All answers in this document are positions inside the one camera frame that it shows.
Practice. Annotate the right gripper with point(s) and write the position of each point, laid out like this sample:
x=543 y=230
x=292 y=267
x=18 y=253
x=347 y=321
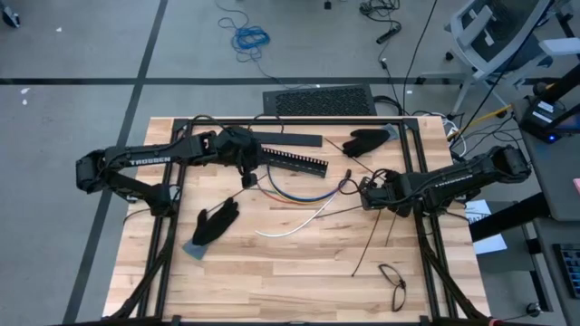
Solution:
x=389 y=192

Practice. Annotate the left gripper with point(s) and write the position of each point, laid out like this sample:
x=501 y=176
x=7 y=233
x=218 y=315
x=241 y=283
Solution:
x=235 y=147

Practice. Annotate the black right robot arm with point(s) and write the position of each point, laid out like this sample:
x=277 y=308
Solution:
x=457 y=179

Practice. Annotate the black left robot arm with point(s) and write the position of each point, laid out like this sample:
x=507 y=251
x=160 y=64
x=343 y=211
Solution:
x=149 y=156

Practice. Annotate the small black connector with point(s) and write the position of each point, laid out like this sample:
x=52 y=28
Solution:
x=348 y=175

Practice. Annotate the black work glove grey cuff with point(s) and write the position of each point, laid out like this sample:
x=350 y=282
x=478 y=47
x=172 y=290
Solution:
x=364 y=141
x=213 y=226

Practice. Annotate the black raceway cover strip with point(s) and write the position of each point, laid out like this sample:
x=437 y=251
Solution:
x=290 y=139

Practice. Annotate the black eyeglasses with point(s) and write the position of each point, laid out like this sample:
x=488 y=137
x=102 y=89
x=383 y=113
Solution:
x=401 y=284

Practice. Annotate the black perforated case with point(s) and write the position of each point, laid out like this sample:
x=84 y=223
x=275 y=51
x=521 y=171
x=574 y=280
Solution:
x=321 y=102

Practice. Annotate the white paper sheet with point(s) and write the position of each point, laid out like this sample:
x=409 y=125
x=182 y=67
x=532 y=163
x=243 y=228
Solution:
x=491 y=244

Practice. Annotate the black desk crossbar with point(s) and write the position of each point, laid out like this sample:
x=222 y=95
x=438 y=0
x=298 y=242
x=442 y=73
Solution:
x=507 y=217

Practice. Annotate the black box with labels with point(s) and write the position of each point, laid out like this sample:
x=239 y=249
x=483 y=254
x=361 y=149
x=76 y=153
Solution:
x=539 y=120

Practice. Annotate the grey desk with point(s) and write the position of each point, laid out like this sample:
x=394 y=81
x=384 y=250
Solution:
x=557 y=172
x=550 y=235

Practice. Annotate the small black floor object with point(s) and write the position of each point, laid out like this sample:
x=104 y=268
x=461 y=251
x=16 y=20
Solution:
x=11 y=18
x=327 y=5

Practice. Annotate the grey office chair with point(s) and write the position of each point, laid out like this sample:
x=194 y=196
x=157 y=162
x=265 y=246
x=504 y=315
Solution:
x=480 y=27

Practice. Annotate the black caster wheel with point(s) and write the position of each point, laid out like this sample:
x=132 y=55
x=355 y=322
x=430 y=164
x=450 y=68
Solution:
x=534 y=309

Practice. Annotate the black keyboard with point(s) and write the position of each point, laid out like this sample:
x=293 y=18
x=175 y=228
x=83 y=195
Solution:
x=568 y=271

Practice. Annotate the black stand pole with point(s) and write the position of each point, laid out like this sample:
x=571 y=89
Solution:
x=559 y=86

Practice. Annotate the black aluminium frame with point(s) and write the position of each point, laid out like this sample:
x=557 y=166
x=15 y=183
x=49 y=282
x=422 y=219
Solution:
x=294 y=121

